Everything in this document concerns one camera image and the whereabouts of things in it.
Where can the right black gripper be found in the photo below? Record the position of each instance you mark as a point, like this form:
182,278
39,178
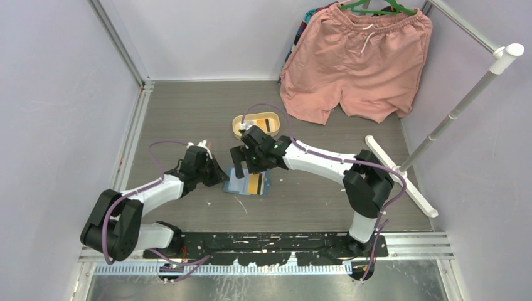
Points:
242,154

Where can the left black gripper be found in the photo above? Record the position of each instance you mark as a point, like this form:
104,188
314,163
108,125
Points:
219,176

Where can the blue card holder wallet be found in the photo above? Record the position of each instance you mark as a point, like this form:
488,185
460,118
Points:
238,186

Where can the gold striped credit card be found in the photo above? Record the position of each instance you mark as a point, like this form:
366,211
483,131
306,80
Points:
256,184

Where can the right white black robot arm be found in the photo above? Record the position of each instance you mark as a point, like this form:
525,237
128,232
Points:
365,181

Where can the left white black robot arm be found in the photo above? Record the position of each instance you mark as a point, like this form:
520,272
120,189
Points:
114,227

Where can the orange card in tray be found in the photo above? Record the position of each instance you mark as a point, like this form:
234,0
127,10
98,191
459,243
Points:
265,125

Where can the beige oval tray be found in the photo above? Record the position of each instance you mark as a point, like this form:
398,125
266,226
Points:
274,120

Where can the colourful patterned garment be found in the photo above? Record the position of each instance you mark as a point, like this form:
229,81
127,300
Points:
305,20

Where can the pink shorts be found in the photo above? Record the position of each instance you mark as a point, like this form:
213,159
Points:
370,66

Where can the green clothes hanger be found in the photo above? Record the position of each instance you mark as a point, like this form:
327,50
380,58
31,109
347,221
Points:
366,7

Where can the grey white clothes rack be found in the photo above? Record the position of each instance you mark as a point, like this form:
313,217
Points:
504,57

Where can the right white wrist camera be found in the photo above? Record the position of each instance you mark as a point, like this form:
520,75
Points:
245,125

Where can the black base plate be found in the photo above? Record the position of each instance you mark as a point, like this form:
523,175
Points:
273,248

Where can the aluminium frame rail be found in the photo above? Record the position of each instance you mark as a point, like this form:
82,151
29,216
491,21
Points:
120,158

